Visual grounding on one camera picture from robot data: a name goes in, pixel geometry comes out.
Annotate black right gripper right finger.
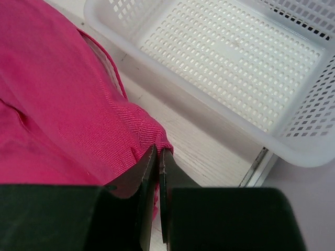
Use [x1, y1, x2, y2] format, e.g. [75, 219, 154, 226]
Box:
[159, 149, 200, 250]

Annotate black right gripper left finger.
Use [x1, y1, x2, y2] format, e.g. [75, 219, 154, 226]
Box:
[106, 145, 158, 250]

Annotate pink trousers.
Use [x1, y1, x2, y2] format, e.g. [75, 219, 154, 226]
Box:
[1, 1, 173, 185]

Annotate aluminium table frame rail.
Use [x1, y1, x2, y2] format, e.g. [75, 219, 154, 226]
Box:
[239, 148, 278, 187]

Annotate white plastic basket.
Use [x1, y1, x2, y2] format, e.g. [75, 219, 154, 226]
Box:
[84, 1, 334, 167]

